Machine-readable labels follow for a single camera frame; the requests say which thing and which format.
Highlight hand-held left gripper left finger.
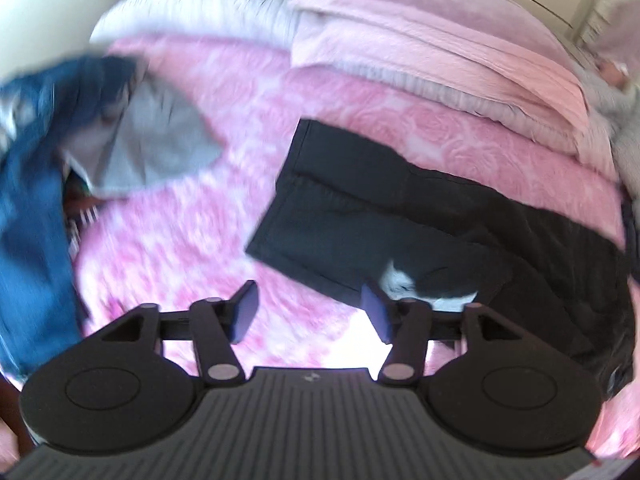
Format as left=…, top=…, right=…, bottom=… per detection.
left=101, top=280, right=261, bottom=387

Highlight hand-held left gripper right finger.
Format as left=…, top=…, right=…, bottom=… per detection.
left=361, top=282, right=526, bottom=386

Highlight black pants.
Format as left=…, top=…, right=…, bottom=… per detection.
left=245, top=118, right=632, bottom=401

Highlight grey garment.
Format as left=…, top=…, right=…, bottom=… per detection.
left=65, top=80, right=223, bottom=196

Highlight pink floral blanket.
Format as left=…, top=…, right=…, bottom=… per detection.
left=70, top=35, right=631, bottom=461

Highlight blue jeans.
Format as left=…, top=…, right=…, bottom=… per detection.
left=0, top=55, right=146, bottom=381

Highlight pink folded quilt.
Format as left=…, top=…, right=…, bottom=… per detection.
left=290, top=0, right=588, bottom=156

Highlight purple garment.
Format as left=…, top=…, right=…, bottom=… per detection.
left=585, top=0, right=640, bottom=61

